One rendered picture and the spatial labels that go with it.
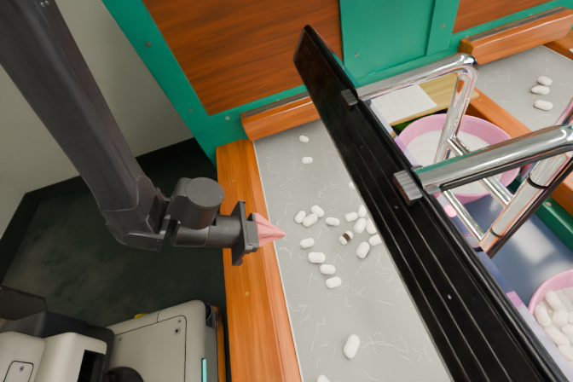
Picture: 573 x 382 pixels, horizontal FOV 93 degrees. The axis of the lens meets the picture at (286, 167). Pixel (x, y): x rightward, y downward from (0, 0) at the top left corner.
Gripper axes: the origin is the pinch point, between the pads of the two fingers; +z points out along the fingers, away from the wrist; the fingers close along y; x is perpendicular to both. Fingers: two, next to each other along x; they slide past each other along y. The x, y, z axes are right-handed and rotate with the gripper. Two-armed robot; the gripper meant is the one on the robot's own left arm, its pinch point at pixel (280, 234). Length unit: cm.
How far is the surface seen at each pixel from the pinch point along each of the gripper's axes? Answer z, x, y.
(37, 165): -89, 147, 138
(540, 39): 68, -52, 36
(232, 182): -2.7, 14.2, 25.2
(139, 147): -30, 112, 138
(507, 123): 53, -33, 15
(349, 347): 11.0, 3.6, -19.6
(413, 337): 21.0, -2.1, -20.7
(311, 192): 14.5, 3.0, 15.5
